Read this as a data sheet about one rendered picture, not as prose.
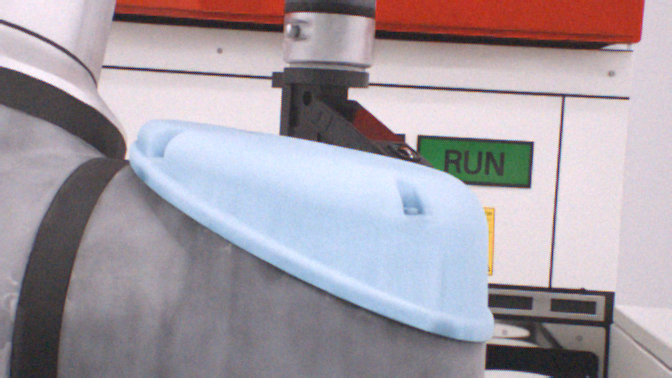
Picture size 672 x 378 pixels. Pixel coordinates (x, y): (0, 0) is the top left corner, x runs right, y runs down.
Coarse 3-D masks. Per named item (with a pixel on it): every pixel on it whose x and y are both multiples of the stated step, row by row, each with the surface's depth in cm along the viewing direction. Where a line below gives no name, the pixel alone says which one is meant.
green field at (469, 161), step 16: (432, 144) 129; (448, 144) 129; (464, 144) 129; (480, 144) 129; (496, 144) 129; (432, 160) 129; (448, 160) 129; (464, 160) 129; (480, 160) 129; (496, 160) 129; (512, 160) 129; (528, 160) 129; (464, 176) 129; (480, 176) 129; (496, 176) 129; (512, 176) 129
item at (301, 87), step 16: (272, 80) 107; (288, 80) 103; (304, 80) 102; (320, 80) 101; (336, 80) 101; (352, 80) 102; (368, 80) 104; (288, 96) 106; (304, 96) 105; (336, 96) 104; (288, 112) 106; (304, 112) 105; (288, 128) 106; (304, 128) 105
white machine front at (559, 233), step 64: (128, 64) 129; (192, 64) 129; (256, 64) 129; (384, 64) 129; (448, 64) 129; (512, 64) 129; (576, 64) 129; (128, 128) 130; (256, 128) 130; (448, 128) 129; (512, 128) 129; (576, 128) 129; (512, 192) 129; (576, 192) 129; (512, 256) 130; (576, 256) 130; (576, 320) 130
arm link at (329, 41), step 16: (288, 16) 103; (304, 16) 101; (320, 16) 101; (336, 16) 101; (352, 16) 101; (288, 32) 102; (304, 32) 102; (320, 32) 101; (336, 32) 101; (352, 32) 101; (368, 32) 103; (288, 48) 103; (304, 48) 101; (320, 48) 101; (336, 48) 101; (352, 48) 102; (368, 48) 103; (304, 64) 102; (320, 64) 102; (336, 64) 101; (352, 64) 102; (368, 64) 103
